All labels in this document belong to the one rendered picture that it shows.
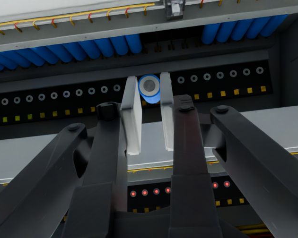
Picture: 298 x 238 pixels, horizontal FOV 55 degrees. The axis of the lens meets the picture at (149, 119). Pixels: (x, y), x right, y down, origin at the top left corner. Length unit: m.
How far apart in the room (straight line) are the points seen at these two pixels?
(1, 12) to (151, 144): 0.21
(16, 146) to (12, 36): 0.13
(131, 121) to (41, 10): 0.22
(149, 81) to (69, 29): 0.16
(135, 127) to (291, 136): 0.22
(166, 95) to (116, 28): 0.18
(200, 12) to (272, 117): 0.14
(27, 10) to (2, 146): 0.15
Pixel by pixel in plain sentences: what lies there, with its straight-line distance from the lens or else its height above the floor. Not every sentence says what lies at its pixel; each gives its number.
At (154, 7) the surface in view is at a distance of 0.34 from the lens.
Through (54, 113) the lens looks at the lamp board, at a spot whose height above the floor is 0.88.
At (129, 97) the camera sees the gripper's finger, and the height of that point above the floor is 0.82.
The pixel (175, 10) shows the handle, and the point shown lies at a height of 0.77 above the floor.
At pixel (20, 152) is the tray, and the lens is 0.36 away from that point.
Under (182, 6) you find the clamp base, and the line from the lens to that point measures 0.31.
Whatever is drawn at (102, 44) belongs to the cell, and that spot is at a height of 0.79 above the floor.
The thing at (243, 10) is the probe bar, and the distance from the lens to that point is 0.35.
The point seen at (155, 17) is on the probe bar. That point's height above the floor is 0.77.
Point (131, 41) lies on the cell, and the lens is 0.38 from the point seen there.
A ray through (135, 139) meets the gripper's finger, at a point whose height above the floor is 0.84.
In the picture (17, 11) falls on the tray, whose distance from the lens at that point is 0.35.
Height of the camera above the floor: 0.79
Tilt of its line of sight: 15 degrees up
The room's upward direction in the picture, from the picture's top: 173 degrees clockwise
